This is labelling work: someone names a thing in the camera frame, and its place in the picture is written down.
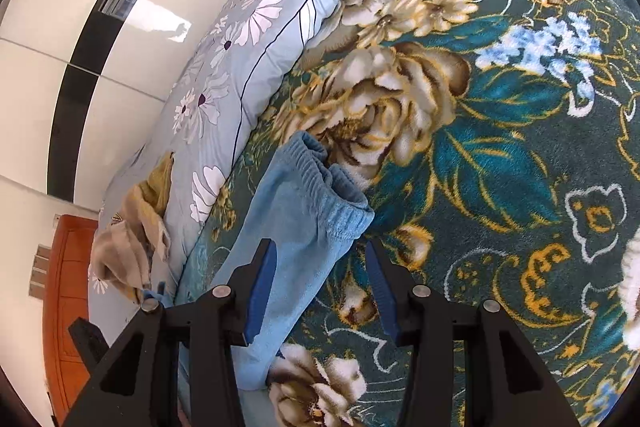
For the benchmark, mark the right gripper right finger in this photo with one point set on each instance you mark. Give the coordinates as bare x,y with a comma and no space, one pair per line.
506,381

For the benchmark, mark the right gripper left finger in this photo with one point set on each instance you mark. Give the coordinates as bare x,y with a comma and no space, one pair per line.
136,382

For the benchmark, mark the light blue fleece pants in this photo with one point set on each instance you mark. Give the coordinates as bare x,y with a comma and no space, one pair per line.
313,212

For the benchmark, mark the orange wooden headboard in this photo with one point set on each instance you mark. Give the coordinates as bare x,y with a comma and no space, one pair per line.
66,299

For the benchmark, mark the beige knit sweater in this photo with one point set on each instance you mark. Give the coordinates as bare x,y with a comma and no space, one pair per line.
122,254

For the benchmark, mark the olive green knit garment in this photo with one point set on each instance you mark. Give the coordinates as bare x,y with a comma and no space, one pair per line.
159,181

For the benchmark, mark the grey-blue floral duvet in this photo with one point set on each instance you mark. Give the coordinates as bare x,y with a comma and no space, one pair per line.
209,114

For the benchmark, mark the teal floral plush blanket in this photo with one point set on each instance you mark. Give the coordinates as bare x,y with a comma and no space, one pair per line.
497,142

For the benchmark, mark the white black-striped wardrobe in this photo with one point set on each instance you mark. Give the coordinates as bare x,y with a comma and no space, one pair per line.
83,82

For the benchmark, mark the wall switch panel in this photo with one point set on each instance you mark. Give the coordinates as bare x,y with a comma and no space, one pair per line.
39,274

